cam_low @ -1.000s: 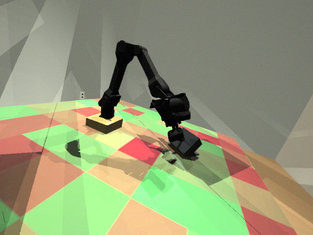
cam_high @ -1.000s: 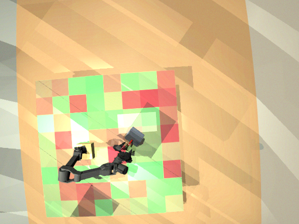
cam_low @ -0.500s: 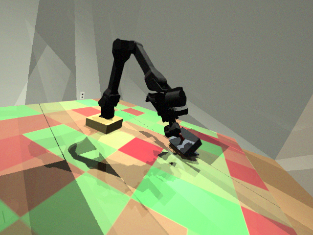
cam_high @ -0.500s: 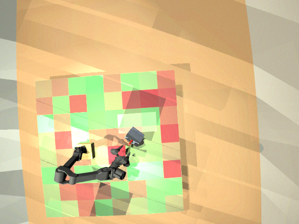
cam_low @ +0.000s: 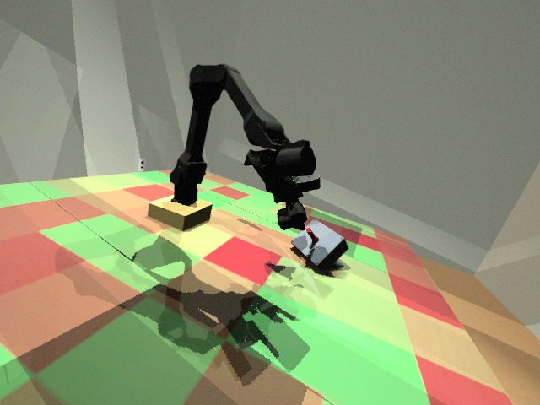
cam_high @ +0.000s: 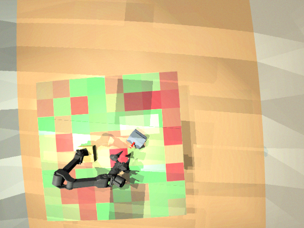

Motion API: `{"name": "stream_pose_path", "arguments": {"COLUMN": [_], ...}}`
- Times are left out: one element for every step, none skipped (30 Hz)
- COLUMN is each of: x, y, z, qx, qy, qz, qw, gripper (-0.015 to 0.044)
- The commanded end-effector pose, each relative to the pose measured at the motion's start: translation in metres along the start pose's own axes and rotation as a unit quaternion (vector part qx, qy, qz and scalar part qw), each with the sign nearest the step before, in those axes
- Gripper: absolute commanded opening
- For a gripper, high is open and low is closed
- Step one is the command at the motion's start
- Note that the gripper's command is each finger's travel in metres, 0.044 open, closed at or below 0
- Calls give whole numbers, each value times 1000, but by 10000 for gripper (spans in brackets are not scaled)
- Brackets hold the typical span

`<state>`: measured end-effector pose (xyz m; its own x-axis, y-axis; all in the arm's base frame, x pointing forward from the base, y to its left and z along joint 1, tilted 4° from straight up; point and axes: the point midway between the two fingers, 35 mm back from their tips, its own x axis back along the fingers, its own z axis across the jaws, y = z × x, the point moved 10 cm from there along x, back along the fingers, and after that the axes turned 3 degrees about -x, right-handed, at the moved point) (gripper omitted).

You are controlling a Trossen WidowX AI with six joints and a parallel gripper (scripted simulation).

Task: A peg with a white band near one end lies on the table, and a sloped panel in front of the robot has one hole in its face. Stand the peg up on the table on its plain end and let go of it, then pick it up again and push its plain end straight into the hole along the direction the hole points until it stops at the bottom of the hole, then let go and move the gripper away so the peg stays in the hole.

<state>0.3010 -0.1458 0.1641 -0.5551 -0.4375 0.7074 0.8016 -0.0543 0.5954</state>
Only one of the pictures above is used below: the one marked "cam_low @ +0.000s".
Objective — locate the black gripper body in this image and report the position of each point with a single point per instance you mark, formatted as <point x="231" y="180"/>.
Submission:
<point x="283" y="192"/>

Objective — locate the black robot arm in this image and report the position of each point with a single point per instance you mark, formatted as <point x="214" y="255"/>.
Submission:
<point x="295" y="160"/>

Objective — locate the dark red peg with white band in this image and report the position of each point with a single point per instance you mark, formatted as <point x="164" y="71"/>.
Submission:
<point x="311" y="234"/>

